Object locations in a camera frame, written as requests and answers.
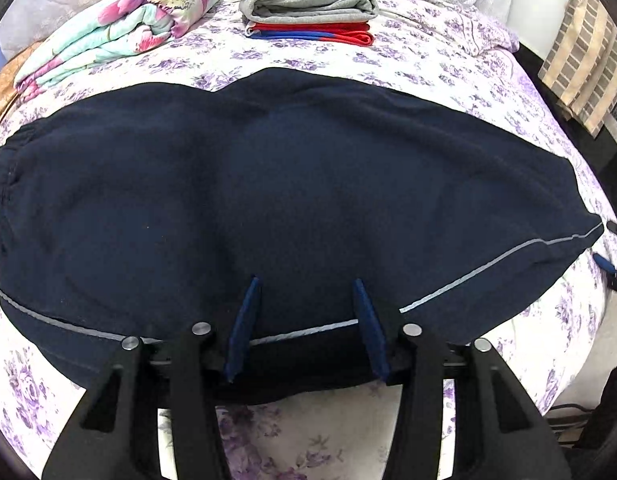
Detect navy blue sweatpants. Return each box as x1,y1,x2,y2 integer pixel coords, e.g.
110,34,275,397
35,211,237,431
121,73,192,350
0,68,603,404

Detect beige brick pattern curtain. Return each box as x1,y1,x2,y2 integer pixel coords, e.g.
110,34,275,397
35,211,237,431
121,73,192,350
538,0,617,136

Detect floral purple bed sheet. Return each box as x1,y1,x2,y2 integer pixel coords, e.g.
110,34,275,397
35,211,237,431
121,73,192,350
0,0,617,479

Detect folded red blue garment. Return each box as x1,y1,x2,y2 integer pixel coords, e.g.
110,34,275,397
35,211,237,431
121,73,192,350
246,22,374,47

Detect brown orange pillow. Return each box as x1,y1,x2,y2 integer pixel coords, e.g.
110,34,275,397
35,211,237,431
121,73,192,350
0,41,42,122

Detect folded floral teal quilt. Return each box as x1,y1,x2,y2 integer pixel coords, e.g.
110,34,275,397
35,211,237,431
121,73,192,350
13,0,220,101

